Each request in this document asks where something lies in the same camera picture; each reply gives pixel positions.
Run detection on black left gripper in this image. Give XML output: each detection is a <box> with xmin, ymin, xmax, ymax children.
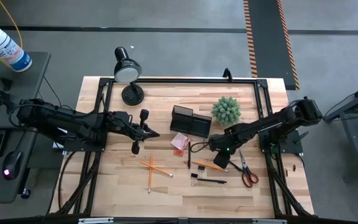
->
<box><xmin>106</xmin><ymin>108</ymin><xmax>160</xmax><ymax>156</ymax></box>

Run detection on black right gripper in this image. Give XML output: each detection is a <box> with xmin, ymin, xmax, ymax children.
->
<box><xmin>209</xmin><ymin>133</ymin><xmax>244</xmax><ymax>172</ymax></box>

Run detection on orange handled scissors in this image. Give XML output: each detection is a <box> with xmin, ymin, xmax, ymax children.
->
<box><xmin>239</xmin><ymin>149</ymin><xmax>260</xmax><ymax>189</ymax></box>

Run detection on orange wooden pencil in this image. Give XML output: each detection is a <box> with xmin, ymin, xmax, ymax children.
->
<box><xmin>139</xmin><ymin>160</ymin><xmax>174</xmax><ymax>178</ymax></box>
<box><xmin>192</xmin><ymin>160</ymin><xmax>229</xmax><ymax>173</ymax></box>
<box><xmin>147</xmin><ymin>154</ymin><xmax>154</xmax><ymax>194</ymax></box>

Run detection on pink sticky note pad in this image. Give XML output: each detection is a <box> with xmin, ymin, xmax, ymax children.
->
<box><xmin>170</xmin><ymin>132</ymin><xmax>191</xmax><ymax>152</ymax></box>

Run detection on black mesh desk organizer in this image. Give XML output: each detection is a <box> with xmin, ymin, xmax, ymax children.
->
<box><xmin>170</xmin><ymin>105</ymin><xmax>213</xmax><ymax>139</ymax></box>

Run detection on green plant in patterned pot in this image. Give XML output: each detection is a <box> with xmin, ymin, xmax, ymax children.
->
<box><xmin>211</xmin><ymin>95</ymin><xmax>242</xmax><ymax>127</ymax></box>

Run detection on black desk lamp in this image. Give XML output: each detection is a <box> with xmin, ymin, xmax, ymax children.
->
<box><xmin>113</xmin><ymin>46</ymin><xmax>145</xmax><ymax>106</ymax></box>

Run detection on dark grey cart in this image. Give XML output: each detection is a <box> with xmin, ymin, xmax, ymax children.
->
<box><xmin>323</xmin><ymin>79</ymin><xmax>358</xmax><ymax>181</ymax></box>

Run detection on black hazard striped floor mat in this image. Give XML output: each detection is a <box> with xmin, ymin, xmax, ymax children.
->
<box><xmin>243</xmin><ymin>0</ymin><xmax>300</xmax><ymax>91</ymax></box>

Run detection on dark grey side desk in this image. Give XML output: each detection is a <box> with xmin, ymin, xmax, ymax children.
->
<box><xmin>0</xmin><ymin>51</ymin><xmax>52</xmax><ymax>205</ymax></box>

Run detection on black computer mouse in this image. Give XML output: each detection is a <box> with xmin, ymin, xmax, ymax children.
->
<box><xmin>1</xmin><ymin>151</ymin><xmax>24</xmax><ymax>181</ymax></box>

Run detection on white wipes canister blue label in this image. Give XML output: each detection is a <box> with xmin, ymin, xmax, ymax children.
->
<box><xmin>0</xmin><ymin>24</ymin><xmax>33</xmax><ymax>73</ymax></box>

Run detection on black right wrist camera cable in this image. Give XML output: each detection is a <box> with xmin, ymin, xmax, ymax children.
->
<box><xmin>190</xmin><ymin>141</ymin><xmax>211</xmax><ymax>154</ymax></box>

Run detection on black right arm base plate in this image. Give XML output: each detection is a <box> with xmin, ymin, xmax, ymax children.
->
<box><xmin>258</xmin><ymin>129</ymin><xmax>304</xmax><ymax>156</ymax></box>

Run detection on black table frame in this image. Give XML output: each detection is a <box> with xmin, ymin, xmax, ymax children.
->
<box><xmin>50</xmin><ymin>77</ymin><xmax>315</xmax><ymax>218</ymax></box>

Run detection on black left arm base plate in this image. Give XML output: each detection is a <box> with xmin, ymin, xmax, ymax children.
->
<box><xmin>62</xmin><ymin>136</ymin><xmax>108</xmax><ymax>153</ymax></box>

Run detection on black frame bracket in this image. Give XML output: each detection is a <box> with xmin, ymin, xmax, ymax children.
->
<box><xmin>222</xmin><ymin>67</ymin><xmax>234</xmax><ymax>82</ymax></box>

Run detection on yellow cable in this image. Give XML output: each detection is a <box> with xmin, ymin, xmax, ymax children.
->
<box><xmin>0</xmin><ymin>0</ymin><xmax>24</xmax><ymax>52</ymax></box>

